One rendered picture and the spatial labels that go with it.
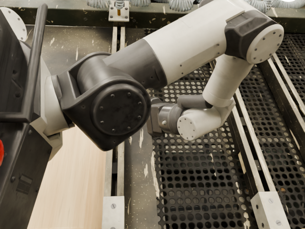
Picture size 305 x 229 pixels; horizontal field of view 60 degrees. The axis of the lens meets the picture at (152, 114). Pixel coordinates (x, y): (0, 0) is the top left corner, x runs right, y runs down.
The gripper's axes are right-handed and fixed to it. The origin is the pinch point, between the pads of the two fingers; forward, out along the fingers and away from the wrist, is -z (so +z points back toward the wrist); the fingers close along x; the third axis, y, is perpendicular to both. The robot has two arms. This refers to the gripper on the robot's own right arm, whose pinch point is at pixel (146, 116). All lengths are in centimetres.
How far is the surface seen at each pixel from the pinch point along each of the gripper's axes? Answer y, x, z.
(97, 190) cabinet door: 17.3, -20.9, -7.9
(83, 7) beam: -17, 50, -63
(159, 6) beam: -52, 47, -42
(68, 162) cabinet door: 20.5, -12.7, -19.7
